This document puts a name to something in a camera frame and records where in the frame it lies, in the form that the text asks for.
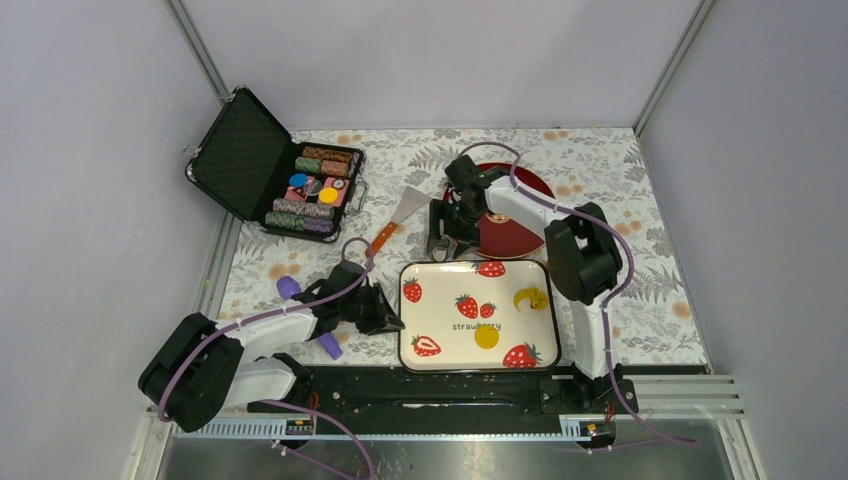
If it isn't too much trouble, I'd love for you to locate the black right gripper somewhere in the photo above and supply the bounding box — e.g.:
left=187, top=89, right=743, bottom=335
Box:
left=425, top=199, right=485, bottom=261

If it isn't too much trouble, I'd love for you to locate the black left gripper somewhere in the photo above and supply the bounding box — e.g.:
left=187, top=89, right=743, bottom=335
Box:
left=340, top=281, right=404, bottom=335

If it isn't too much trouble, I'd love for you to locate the metal spatula wooden handle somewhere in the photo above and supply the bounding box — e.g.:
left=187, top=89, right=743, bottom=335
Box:
left=367, top=186, right=431, bottom=258

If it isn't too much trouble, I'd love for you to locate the red round plate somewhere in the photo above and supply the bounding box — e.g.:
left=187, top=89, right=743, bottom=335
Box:
left=442, top=162, right=554, bottom=260

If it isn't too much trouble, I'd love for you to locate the white strawberry tray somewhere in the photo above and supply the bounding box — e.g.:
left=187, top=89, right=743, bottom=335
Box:
left=398, top=260, right=562, bottom=373

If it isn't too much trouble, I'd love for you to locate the yellow dough piece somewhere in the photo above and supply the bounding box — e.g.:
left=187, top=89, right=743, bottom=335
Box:
left=474, top=324, right=500, bottom=350

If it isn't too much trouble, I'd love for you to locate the yellow dough scrap ring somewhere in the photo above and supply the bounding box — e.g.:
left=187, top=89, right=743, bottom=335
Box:
left=513, top=286, right=551, bottom=313

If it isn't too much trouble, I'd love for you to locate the small glass cup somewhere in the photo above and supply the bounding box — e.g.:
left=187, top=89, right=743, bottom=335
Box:
left=430, top=244, right=451, bottom=262

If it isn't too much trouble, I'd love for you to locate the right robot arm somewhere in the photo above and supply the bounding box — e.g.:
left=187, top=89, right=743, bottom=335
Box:
left=426, top=155, right=624, bottom=412

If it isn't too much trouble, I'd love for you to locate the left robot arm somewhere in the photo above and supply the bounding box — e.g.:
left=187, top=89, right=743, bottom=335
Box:
left=138, top=260, right=405, bottom=432

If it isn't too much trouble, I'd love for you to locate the floral table mat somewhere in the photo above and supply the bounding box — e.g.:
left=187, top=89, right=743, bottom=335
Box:
left=210, top=128, right=709, bottom=365

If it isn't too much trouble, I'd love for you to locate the purple cylinder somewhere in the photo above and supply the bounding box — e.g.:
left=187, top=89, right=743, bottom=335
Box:
left=275, top=275, right=345, bottom=362

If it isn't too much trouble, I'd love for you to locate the black poker chip case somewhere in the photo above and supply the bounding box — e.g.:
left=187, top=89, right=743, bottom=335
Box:
left=185, top=86, right=366, bottom=243

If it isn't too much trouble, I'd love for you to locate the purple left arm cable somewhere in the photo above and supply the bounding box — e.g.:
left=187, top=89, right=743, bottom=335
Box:
left=156, top=237, right=378, bottom=480

